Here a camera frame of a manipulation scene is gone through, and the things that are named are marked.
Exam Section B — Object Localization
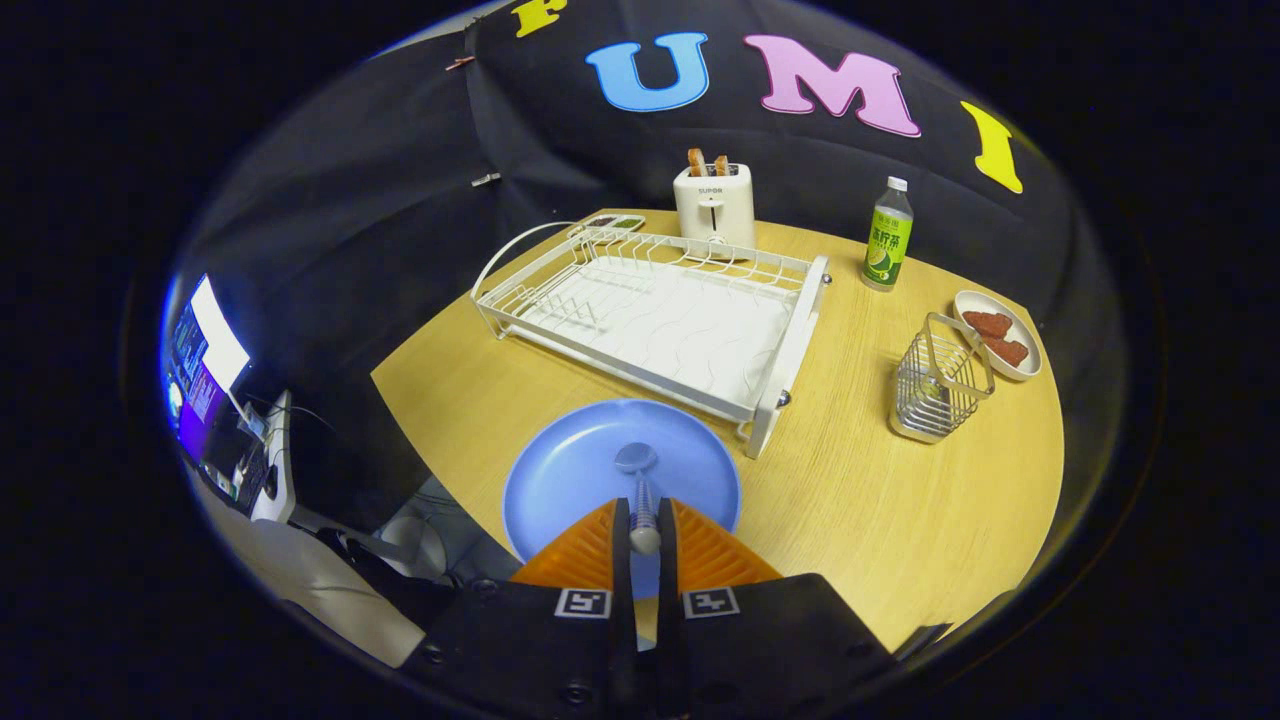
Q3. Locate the small white oval dish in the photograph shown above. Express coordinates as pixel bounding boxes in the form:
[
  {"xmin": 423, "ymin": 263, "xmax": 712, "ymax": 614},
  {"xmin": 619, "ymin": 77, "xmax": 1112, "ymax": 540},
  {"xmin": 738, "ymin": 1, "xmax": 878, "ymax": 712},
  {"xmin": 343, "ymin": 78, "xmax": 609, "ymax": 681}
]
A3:
[{"xmin": 952, "ymin": 290, "xmax": 1043, "ymax": 383}]

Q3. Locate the white wire dish rack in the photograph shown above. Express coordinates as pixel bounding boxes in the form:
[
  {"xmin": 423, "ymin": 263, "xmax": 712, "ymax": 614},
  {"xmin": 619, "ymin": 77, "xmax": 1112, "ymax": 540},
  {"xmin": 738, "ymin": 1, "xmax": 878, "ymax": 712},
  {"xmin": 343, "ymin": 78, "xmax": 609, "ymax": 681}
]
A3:
[{"xmin": 470, "ymin": 221, "xmax": 831, "ymax": 460}]

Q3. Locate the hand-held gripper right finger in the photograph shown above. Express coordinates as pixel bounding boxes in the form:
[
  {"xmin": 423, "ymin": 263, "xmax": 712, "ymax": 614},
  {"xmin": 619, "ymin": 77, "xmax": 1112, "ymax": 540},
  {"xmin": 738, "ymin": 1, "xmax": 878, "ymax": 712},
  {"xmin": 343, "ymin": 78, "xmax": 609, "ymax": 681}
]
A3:
[{"xmin": 657, "ymin": 497, "xmax": 898, "ymax": 719}]

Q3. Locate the divided snack tray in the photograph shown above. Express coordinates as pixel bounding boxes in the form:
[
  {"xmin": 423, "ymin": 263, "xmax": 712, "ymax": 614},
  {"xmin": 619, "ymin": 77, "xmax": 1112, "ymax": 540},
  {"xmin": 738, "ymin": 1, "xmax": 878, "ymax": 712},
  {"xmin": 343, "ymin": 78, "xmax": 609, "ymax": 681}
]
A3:
[{"xmin": 568, "ymin": 213, "xmax": 647, "ymax": 241}]

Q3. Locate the metal spoon with striped handle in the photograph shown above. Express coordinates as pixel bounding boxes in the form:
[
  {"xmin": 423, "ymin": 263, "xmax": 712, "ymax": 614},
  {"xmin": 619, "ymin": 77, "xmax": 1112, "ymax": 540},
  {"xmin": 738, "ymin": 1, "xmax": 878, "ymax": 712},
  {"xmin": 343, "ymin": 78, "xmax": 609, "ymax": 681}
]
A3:
[{"xmin": 614, "ymin": 442, "xmax": 663, "ymax": 556}]

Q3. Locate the computer monitor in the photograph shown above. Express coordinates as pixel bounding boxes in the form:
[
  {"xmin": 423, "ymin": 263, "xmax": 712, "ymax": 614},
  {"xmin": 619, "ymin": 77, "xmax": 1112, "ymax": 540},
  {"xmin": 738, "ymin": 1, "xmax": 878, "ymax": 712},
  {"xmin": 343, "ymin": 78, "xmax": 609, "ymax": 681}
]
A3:
[{"xmin": 160, "ymin": 275, "xmax": 297, "ymax": 523}]

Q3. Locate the green drink bottle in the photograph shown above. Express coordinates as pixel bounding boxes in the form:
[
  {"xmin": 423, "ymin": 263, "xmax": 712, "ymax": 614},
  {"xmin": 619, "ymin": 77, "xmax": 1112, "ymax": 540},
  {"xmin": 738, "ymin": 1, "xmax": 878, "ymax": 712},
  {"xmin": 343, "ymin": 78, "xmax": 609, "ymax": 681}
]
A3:
[{"xmin": 861, "ymin": 176, "xmax": 915, "ymax": 293}]

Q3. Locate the blue plate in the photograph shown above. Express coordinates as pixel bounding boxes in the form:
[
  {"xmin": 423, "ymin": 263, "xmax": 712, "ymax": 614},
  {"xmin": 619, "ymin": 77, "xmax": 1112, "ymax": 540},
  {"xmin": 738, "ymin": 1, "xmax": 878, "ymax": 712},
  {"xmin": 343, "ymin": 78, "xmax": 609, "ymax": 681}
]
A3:
[{"xmin": 502, "ymin": 398, "xmax": 743, "ymax": 601}]

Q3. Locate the white toaster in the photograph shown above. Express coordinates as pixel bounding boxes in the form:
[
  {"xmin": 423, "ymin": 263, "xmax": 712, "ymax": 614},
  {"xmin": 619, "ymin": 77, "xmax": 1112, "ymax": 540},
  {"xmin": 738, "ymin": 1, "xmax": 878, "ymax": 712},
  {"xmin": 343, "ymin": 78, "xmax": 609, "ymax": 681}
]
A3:
[{"xmin": 673, "ymin": 162, "xmax": 758, "ymax": 261}]

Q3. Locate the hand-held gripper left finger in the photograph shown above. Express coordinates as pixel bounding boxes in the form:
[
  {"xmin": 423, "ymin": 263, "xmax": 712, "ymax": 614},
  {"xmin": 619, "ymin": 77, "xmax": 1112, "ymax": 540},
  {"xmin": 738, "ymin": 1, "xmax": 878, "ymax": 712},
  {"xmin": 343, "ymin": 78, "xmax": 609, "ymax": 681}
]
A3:
[{"xmin": 400, "ymin": 497, "xmax": 641, "ymax": 720}]

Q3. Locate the metal wire basket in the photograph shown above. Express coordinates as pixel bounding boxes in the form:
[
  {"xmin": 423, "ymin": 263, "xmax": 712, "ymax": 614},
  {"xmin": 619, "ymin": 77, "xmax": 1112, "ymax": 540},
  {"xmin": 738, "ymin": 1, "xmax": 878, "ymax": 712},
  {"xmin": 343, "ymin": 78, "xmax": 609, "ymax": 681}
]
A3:
[{"xmin": 888, "ymin": 312, "xmax": 997, "ymax": 445}]

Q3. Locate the black backdrop cloth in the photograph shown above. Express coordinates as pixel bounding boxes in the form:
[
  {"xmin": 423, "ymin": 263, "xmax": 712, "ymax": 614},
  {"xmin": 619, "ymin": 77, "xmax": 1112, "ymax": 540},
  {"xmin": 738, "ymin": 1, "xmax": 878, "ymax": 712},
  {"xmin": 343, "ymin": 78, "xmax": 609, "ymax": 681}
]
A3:
[{"xmin": 170, "ymin": 0, "xmax": 1101, "ymax": 501}]

